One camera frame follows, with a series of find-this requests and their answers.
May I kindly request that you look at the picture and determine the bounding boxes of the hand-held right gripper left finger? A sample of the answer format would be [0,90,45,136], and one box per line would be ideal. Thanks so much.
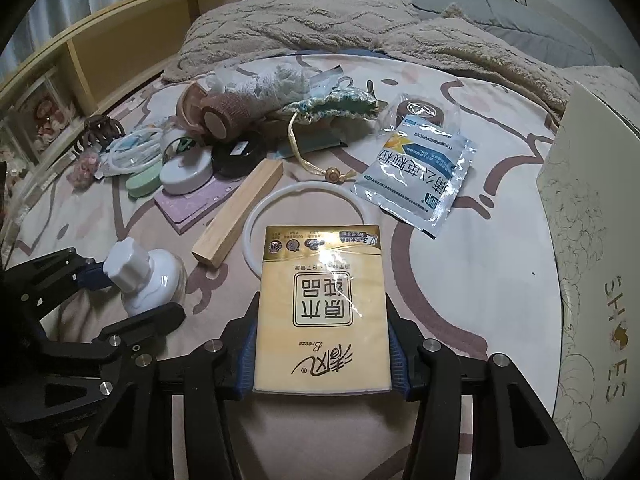
[65,295,261,480]

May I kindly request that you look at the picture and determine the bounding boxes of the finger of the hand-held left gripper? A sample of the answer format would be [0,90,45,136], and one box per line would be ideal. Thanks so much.
[30,302,187,392]
[0,246,110,321]

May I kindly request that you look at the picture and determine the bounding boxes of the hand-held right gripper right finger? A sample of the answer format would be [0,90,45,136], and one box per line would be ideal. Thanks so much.
[387,295,583,480]

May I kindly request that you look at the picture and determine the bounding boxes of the white knob suction cup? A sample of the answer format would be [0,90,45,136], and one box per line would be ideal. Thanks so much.
[102,239,189,319]

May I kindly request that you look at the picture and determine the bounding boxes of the yellow tissue packet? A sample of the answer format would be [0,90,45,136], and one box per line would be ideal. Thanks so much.
[253,225,393,394]

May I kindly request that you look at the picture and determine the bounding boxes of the white shoe box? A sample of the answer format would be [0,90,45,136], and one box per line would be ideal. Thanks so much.
[534,80,640,480]

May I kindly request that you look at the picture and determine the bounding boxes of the pale green case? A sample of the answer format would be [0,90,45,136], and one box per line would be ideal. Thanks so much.
[125,170,165,202]

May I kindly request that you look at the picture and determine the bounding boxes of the bag of pink beads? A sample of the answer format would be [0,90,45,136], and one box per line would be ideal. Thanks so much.
[69,152,107,192]

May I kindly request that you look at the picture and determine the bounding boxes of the pink notebook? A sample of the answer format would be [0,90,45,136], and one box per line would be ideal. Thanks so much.
[153,176,252,236]

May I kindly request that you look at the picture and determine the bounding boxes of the white round lid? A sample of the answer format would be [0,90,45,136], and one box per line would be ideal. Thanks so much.
[159,149,214,195]

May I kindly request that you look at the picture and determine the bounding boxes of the long wooden block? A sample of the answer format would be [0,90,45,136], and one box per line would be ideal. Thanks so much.
[191,158,284,267]

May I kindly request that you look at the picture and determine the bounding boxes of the brown hair claw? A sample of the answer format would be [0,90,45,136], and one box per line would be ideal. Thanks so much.
[71,115,127,157]

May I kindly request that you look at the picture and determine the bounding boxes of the white cylindrical cup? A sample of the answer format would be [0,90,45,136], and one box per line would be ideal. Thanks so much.
[161,132,195,162]

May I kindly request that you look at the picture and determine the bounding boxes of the pink artificial flowers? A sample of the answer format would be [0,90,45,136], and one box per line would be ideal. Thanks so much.
[27,91,78,153]

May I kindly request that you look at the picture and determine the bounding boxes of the black round tin white sticker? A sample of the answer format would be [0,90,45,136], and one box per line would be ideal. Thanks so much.
[210,130,267,179]

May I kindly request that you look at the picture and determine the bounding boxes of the white blue medicine packet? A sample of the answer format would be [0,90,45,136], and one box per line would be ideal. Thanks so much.
[351,91,477,239]

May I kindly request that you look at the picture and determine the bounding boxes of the dark teal card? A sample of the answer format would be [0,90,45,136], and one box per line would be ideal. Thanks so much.
[272,127,347,158]

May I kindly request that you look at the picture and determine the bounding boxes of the wooden bedside shelf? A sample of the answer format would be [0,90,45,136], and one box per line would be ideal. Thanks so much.
[0,0,286,221]

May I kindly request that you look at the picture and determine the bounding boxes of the white knitted fluffy item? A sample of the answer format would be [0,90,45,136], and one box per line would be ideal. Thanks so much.
[215,56,312,107]

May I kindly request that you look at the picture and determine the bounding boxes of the beige textured blanket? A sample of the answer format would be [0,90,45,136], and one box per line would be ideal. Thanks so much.
[161,0,640,128]

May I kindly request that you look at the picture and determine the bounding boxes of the grey pillow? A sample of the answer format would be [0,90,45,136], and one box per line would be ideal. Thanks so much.
[400,0,610,67]

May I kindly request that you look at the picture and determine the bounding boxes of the green crochet drawstring pouch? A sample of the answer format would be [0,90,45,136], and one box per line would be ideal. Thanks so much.
[281,85,383,184]

